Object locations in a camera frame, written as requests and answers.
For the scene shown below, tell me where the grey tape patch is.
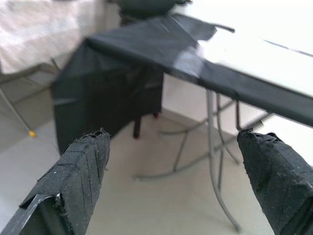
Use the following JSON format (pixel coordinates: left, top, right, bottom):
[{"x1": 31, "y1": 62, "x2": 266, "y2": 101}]
[{"x1": 175, "y1": 47, "x2": 204, "y2": 79}]

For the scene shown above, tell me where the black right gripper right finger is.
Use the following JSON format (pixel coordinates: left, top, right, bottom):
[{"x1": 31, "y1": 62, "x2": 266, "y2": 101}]
[{"x1": 237, "y1": 129, "x2": 313, "y2": 235}]

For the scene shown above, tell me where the black wok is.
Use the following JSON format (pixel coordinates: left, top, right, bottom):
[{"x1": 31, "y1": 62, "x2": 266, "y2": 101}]
[{"x1": 117, "y1": 0, "x2": 191, "y2": 19}]

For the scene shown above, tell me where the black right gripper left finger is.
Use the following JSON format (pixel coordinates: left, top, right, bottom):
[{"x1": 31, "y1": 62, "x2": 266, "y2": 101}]
[{"x1": 0, "y1": 128, "x2": 111, "y2": 235}]

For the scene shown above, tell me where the black tablecloth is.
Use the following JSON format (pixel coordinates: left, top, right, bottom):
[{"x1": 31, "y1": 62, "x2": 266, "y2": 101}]
[{"x1": 51, "y1": 13, "x2": 313, "y2": 157}]

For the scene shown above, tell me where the grey side table frame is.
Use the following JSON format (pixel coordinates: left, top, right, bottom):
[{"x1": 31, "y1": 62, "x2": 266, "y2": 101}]
[{"x1": 0, "y1": 58, "x2": 62, "y2": 138}]

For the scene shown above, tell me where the grey folding table frame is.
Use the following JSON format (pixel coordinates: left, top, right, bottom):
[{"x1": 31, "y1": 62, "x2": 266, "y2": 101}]
[{"x1": 132, "y1": 88, "x2": 269, "y2": 232}]

